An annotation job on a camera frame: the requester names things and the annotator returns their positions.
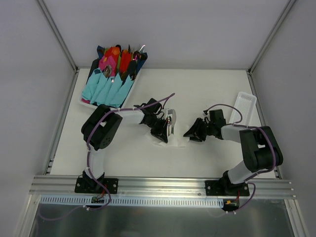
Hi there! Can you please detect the silver spoon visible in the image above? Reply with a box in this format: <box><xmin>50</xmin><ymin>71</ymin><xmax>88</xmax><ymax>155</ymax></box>
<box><xmin>166</xmin><ymin>116</ymin><xmax>172</xmax><ymax>137</ymax></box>

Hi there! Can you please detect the white paper napkin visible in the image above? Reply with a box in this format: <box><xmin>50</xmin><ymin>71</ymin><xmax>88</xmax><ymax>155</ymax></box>
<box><xmin>145</xmin><ymin>122</ymin><xmax>190</xmax><ymax>148</ymax></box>

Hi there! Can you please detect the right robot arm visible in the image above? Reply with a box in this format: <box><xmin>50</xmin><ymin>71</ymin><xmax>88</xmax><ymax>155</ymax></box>
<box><xmin>184</xmin><ymin>109</ymin><xmax>283</xmax><ymax>197</ymax></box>

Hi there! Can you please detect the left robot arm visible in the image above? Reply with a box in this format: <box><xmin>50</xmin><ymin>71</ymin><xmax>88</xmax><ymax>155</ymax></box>
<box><xmin>75</xmin><ymin>99</ymin><xmax>174</xmax><ymax>195</ymax></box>

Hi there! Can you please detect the light blue rolled napkin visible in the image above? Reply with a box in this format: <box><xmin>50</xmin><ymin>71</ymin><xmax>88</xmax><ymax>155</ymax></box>
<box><xmin>79</xmin><ymin>68</ymin><xmax>134</xmax><ymax>109</ymax></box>

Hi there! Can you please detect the dark navy rolled napkin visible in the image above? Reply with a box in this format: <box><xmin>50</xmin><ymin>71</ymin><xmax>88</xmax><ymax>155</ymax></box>
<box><xmin>135</xmin><ymin>52</ymin><xmax>148</xmax><ymax>75</ymax></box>

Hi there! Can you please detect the pink rolled napkin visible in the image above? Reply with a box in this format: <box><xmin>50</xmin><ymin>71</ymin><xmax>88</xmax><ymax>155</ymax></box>
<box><xmin>98</xmin><ymin>56</ymin><xmax>118</xmax><ymax>76</ymax></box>

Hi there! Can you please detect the small white perforated basket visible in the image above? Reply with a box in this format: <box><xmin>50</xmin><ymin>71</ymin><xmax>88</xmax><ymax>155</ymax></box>
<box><xmin>234</xmin><ymin>92</ymin><xmax>257</xmax><ymax>125</ymax></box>

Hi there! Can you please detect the white tray of rolled napkins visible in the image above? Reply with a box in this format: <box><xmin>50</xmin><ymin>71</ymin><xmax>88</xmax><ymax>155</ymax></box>
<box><xmin>80</xmin><ymin>44</ymin><xmax>148</xmax><ymax>109</ymax></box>

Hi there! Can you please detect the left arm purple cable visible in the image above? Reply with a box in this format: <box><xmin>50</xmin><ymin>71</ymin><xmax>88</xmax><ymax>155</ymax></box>
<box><xmin>83</xmin><ymin>92</ymin><xmax>176</xmax><ymax>210</ymax></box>

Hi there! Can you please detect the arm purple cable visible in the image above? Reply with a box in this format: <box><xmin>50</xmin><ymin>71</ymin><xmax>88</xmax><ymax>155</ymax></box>
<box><xmin>83</xmin><ymin>92</ymin><xmax>176</xmax><ymax>210</ymax></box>
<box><xmin>203</xmin><ymin>104</ymin><xmax>277</xmax><ymax>214</ymax></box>

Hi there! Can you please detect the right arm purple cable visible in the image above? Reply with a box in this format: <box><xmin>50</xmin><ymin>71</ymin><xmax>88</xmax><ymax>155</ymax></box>
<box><xmin>203</xmin><ymin>104</ymin><xmax>277</xmax><ymax>214</ymax></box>

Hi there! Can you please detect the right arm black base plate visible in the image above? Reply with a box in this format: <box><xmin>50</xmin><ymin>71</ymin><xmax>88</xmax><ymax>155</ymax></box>
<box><xmin>205</xmin><ymin>179</ymin><xmax>250</xmax><ymax>197</ymax></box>

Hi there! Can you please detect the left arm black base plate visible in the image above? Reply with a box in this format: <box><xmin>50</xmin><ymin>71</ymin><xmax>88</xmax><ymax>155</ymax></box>
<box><xmin>75</xmin><ymin>176</ymin><xmax>119</xmax><ymax>194</ymax></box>

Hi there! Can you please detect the aluminium mounting rail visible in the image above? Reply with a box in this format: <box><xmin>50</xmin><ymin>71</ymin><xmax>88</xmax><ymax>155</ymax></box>
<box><xmin>29</xmin><ymin>175</ymin><xmax>297</xmax><ymax>199</ymax></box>

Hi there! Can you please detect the white slotted cable duct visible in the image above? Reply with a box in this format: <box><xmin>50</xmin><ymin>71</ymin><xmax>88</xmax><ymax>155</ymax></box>
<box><xmin>39</xmin><ymin>195</ymin><xmax>224</xmax><ymax>208</ymax></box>

